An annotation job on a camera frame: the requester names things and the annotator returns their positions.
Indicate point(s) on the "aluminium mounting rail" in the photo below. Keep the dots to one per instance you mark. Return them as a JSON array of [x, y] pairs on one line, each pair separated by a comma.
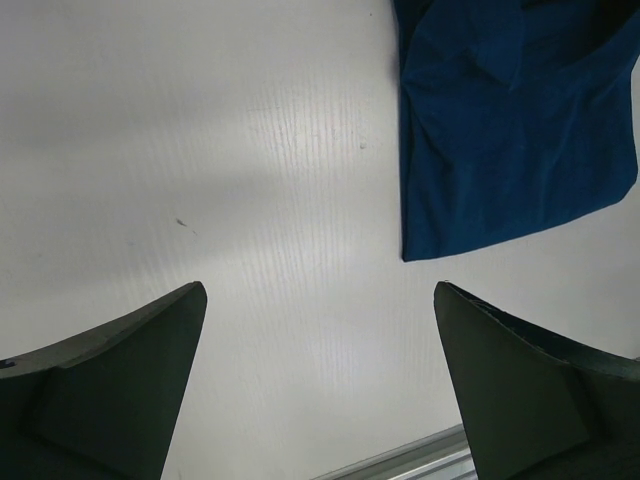
[[444, 455]]

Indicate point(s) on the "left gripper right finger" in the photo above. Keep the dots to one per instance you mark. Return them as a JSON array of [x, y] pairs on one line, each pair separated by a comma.
[[536, 404]]

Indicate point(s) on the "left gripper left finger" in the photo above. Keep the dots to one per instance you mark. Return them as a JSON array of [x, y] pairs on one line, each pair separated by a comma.
[[102, 404]]

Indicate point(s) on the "navy blue t-shirt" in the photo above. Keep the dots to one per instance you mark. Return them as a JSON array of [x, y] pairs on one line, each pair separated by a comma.
[[515, 117]]

